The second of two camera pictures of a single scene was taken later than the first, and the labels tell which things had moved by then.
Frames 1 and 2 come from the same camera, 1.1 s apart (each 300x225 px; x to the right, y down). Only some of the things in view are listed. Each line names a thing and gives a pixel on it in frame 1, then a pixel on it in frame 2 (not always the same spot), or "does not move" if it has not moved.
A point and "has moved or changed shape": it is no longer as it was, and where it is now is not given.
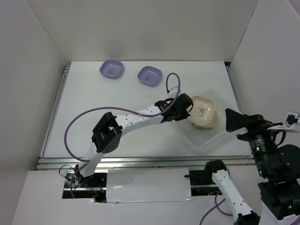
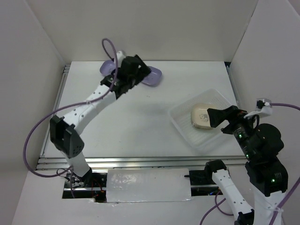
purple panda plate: [149, 75] does not move
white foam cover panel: [138, 185] does not move
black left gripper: [183, 115] -> [143, 72]
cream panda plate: [202, 111] has moved or changed shape
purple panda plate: [111, 69] does not move
